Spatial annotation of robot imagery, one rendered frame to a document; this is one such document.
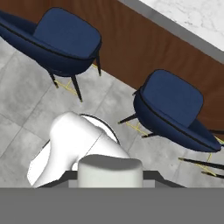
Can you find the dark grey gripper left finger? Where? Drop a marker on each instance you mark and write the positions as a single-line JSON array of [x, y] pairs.
[[69, 176]]

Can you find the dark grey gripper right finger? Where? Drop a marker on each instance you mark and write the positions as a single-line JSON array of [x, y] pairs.
[[151, 176]]

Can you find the wood dining counter marble top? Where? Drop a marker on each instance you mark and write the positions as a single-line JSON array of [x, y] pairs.
[[131, 43]]

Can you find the white rounded shape black rim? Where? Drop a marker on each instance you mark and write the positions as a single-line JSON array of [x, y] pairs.
[[73, 140]]

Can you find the white round cylinder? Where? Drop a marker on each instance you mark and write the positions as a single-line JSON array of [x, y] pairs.
[[110, 172]]

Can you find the blue chair with black legs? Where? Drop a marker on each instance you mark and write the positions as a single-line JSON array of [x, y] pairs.
[[67, 35], [172, 99]]

